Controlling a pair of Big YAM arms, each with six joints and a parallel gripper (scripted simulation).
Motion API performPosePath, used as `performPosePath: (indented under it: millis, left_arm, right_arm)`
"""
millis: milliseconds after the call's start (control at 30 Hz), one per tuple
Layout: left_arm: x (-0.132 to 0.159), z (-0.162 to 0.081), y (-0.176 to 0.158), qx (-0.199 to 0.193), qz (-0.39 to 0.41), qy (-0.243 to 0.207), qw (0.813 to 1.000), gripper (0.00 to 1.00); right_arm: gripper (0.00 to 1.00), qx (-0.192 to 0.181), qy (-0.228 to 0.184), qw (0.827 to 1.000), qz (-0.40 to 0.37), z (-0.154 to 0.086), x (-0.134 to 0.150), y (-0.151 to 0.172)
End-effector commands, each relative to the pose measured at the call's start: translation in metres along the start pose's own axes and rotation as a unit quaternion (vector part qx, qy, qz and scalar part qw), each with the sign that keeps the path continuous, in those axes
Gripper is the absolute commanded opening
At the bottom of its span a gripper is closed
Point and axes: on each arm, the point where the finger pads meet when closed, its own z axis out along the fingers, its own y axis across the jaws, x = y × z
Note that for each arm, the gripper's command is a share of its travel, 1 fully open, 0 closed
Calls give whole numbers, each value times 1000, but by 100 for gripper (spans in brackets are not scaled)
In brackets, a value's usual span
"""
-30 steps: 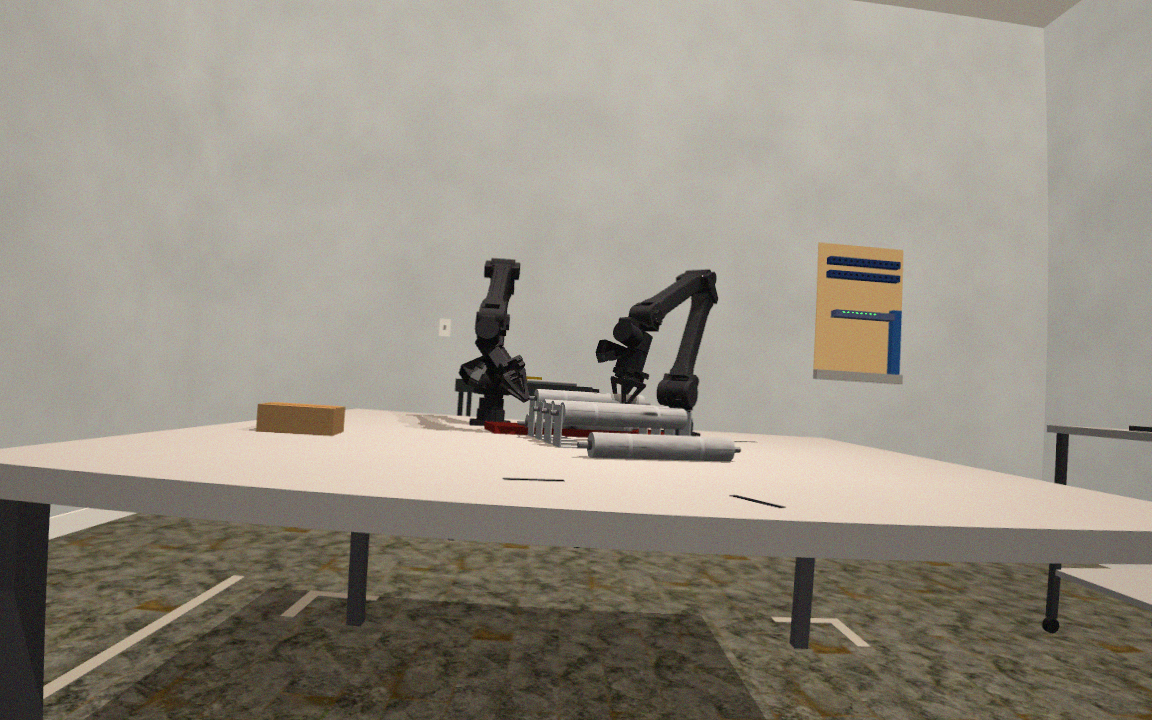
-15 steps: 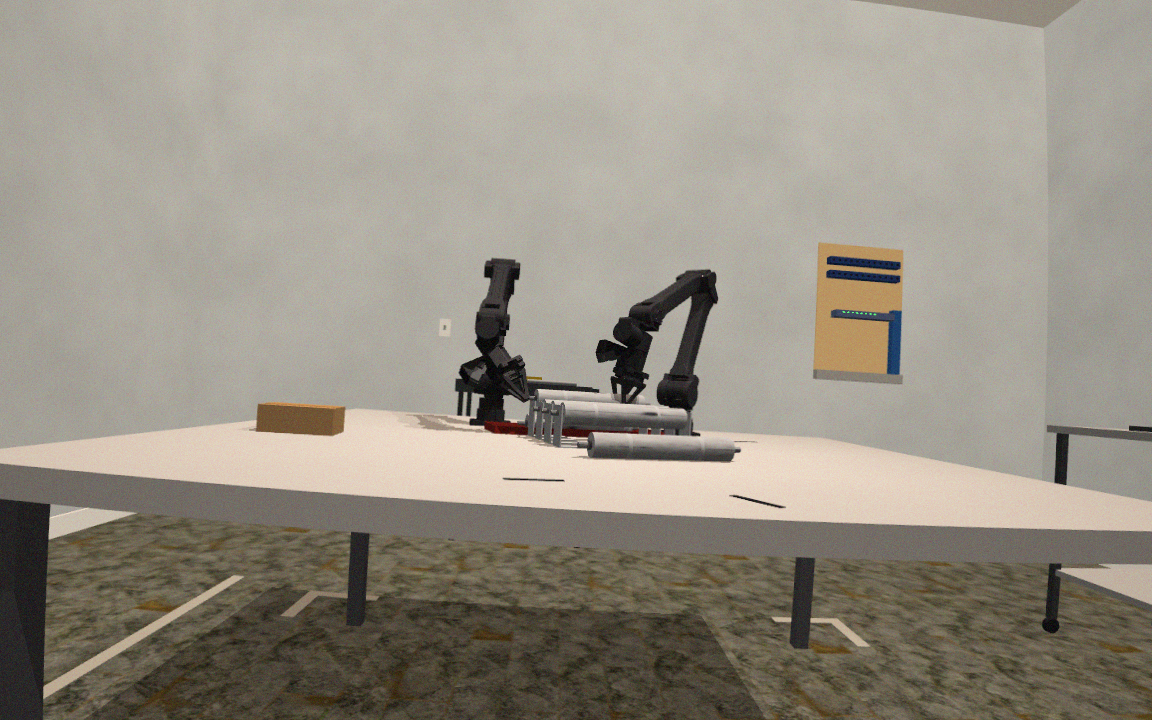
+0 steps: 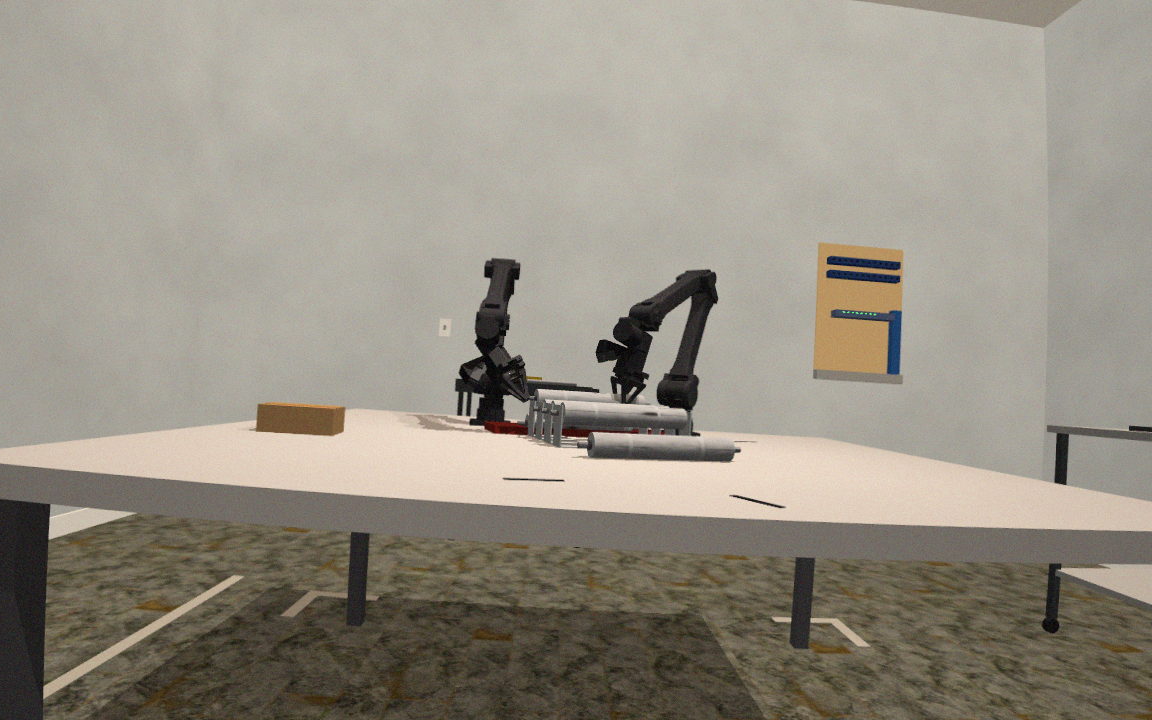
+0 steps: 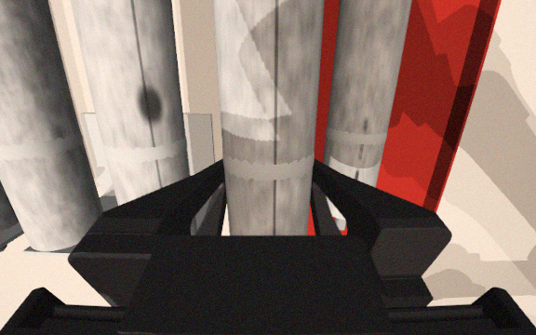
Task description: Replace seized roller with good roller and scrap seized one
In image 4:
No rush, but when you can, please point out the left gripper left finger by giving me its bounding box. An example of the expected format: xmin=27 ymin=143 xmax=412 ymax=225
xmin=87 ymin=159 xmax=227 ymax=235

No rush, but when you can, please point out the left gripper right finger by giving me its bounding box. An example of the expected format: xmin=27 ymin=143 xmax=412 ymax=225
xmin=310 ymin=159 xmax=452 ymax=277

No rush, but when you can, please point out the red scrap tray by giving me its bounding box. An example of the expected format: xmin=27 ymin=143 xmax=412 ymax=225
xmin=315 ymin=0 xmax=502 ymax=212

